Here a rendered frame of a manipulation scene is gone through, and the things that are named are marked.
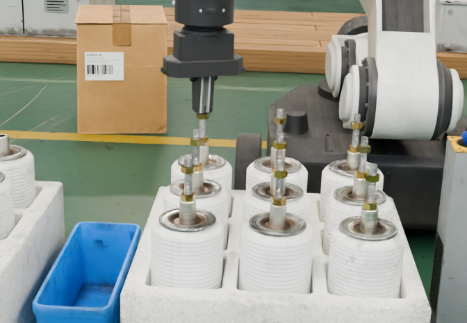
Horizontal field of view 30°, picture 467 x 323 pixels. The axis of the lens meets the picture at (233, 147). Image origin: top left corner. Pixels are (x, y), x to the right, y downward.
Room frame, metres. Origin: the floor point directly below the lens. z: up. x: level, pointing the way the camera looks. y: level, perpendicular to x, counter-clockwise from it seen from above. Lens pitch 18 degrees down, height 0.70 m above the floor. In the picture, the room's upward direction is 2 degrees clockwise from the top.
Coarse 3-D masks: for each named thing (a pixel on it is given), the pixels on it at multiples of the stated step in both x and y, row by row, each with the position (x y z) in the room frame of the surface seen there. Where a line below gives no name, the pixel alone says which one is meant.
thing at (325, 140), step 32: (352, 32) 1.99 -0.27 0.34; (288, 96) 2.04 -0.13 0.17; (320, 96) 2.05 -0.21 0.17; (288, 128) 1.60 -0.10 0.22; (320, 128) 1.64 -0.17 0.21; (320, 160) 1.54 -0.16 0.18; (384, 160) 1.54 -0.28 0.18; (416, 160) 1.54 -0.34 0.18; (384, 192) 1.53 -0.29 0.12; (416, 192) 1.53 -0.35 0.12; (416, 224) 1.53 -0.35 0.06
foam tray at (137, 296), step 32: (160, 192) 1.34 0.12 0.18; (320, 224) 1.23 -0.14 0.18; (224, 256) 1.10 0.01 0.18; (320, 256) 1.11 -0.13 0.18; (128, 288) 1.00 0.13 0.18; (160, 288) 1.00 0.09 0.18; (192, 288) 1.00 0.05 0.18; (224, 288) 1.01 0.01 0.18; (320, 288) 1.02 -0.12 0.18; (416, 288) 1.02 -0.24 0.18; (128, 320) 0.98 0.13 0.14; (160, 320) 0.98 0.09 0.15; (192, 320) 0.98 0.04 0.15; (224, 320) 0.98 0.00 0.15; (256, 320) 0.98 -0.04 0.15; (288, 320) 0.97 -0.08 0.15; (320, 320) 0.97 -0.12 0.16; (352, 320) 0.97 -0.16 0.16; (384, 320) 0.97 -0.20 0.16; (416, 320) 0.97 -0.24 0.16
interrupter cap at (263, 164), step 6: (270, 156) 1.32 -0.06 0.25; (258, 162) 1.30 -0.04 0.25; (264, 162) 1.30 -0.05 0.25; (288, 162) 1.30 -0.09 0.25; (294, 162) 1.30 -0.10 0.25; (258, 168) 1.27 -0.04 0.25; (264, 168) 1.27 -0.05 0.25; (270, 168) 1.27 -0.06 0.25; (288, 168) 1.27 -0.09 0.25; (294, 168) 1.27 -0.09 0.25; (300, 168) 1.27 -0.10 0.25
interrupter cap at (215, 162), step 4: (184, 156) 1.31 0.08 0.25; (212, 156) 1.31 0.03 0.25; (216, 156) 1.32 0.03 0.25; (220, 156) 1.31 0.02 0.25; (180, 160) 1.29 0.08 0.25; (184, 160) 1.29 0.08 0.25; (212, 160) 1.30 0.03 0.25; (216, 160) 1.30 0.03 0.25; (220, 160) 1.30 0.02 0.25; (224, 160) 1.29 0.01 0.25; (180, 164) 1.27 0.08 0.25; (208, 164) 1.29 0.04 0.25; (212, 164) 1.28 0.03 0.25; (216, 164) 1.28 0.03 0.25; (220, 164) 1.28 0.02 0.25; (224, 164) 1.28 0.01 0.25; (204, 168) 1.26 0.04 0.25; (208, 168) 1.26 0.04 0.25; (212, 168) 1.26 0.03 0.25; (216, 168) 1.26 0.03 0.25
